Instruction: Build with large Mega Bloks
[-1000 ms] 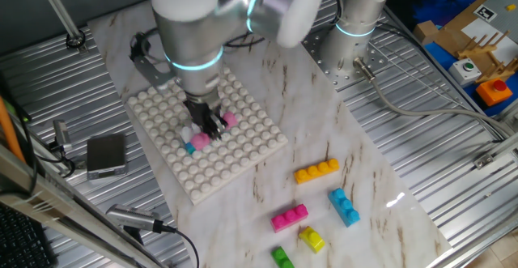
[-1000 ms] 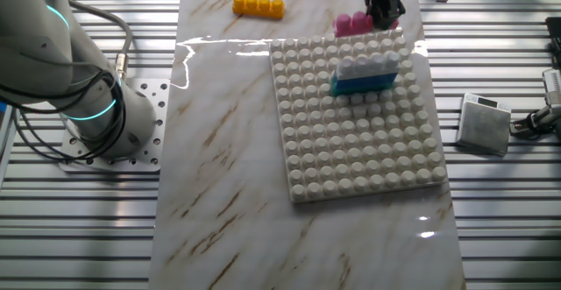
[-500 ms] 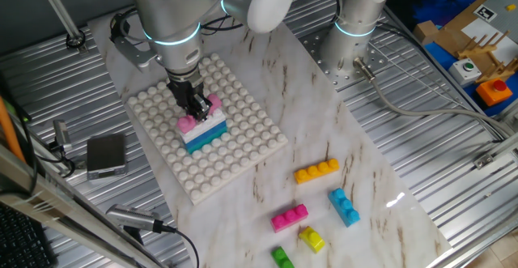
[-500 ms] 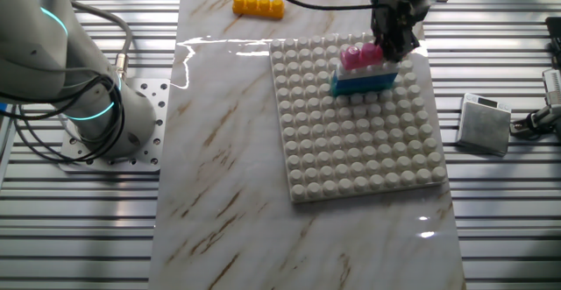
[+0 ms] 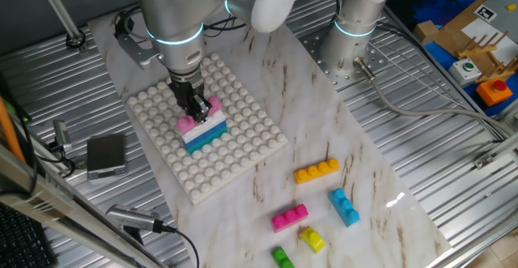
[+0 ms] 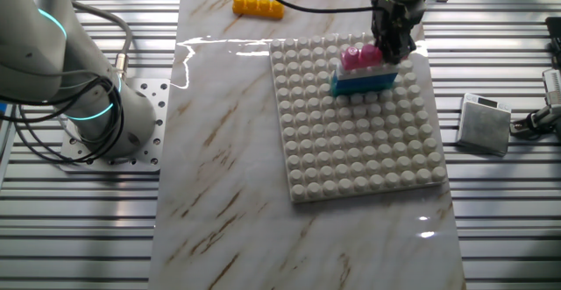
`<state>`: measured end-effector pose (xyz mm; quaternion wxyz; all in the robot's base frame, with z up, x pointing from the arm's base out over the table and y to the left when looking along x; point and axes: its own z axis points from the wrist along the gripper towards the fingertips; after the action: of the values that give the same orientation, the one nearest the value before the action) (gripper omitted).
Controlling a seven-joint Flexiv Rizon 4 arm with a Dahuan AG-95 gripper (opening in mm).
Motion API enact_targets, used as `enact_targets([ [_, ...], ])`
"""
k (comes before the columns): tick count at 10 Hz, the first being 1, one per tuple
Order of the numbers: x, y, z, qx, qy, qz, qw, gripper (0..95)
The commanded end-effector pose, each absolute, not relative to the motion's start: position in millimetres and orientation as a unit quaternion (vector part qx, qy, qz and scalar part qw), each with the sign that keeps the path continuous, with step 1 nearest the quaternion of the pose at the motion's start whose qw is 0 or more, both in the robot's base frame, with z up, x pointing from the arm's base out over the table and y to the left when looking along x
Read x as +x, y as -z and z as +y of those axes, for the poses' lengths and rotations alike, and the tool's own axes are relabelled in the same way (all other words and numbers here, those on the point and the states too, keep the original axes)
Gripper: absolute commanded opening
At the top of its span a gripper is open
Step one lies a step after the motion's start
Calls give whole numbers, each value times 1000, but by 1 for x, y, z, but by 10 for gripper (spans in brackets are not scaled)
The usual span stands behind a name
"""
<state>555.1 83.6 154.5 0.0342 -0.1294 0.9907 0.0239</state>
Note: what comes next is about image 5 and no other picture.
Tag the aluminium frame beam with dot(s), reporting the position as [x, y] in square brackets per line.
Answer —
[60, 207]

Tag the silver camera on stand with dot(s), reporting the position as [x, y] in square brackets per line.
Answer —
[133, 217]

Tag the pink four-stud block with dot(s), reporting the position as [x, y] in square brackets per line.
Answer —
[184, 125]

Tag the black white marker tag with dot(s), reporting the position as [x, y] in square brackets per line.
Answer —
[485, 13]

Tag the green two-stud block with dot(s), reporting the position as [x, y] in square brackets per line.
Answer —
[282, 259]

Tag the magenta three-stud block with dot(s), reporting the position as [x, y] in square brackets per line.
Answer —
[289, 218]

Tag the blue four-stud block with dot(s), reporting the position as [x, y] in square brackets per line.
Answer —
[204, 137]

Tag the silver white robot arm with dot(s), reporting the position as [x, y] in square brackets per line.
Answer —
[174, 21]

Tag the white four-stud block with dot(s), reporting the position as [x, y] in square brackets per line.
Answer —
[204, 129]

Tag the marble pattern board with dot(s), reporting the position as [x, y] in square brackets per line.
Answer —
[307, 110]

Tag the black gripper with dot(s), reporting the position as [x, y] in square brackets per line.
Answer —
[186, 90]

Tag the perforated robot base plate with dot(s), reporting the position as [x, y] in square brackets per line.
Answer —
[323, 67]

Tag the wooden peg rack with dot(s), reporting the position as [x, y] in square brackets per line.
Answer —
[477, 51]

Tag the light blue three-stud block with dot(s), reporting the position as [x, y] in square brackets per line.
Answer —
[344, 209]

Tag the aluminium tripod pole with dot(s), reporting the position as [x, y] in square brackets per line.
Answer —
[58, 11]

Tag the small silver camera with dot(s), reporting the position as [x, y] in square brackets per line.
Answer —
[61, 134]

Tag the white studded baseplate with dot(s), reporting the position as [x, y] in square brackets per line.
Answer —
[243, 154]

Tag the brown cardboard sheet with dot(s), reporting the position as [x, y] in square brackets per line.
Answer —
[451, 41]

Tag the grey studded board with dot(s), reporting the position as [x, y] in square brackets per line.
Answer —
[508, 23]

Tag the orange box red button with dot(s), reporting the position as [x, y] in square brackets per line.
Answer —
[493, 94]

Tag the orange four-stud block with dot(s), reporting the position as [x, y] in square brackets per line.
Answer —
[315, 171]

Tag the orange pole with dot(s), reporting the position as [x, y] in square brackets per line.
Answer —
[9, 132]

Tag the white box green button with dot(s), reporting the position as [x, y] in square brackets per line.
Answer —
[464, 73]

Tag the silver digital scale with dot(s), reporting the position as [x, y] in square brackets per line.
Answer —
[106, 154]

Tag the small aluminium corner bracket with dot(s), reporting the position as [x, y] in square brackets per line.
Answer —
[484, 161]

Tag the small cardboard box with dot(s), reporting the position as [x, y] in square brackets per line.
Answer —
[425, 32]

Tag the yellow two-stud block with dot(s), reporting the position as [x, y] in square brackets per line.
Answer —
[311, 239]

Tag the tiny yellow brick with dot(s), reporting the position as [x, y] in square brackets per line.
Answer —
[511, 7]

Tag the white paper sheet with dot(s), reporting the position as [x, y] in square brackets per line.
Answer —
[473, 29]

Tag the black keyboard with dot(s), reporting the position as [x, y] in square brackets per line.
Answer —
[20, 239]

